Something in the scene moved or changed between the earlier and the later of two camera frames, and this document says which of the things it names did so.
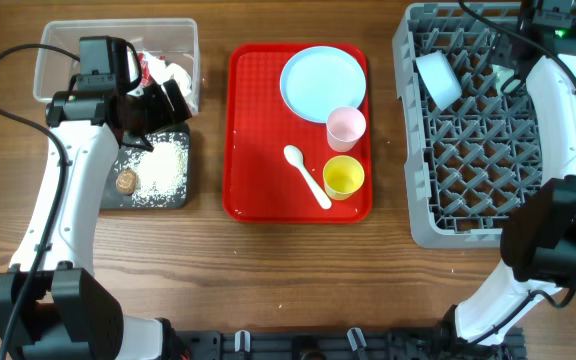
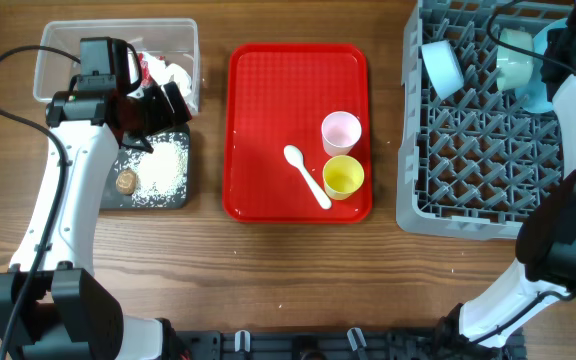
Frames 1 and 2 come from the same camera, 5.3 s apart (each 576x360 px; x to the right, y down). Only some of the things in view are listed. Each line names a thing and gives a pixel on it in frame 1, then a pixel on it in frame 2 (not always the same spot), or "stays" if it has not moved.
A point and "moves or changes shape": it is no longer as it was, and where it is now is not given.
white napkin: x=165 y=71 stays
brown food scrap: x=126 y=182 stays
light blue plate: x=317 y=80 moves or changes shape
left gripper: x=163 y=115 stays
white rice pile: x=161 y=174 stays
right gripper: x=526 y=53 to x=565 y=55
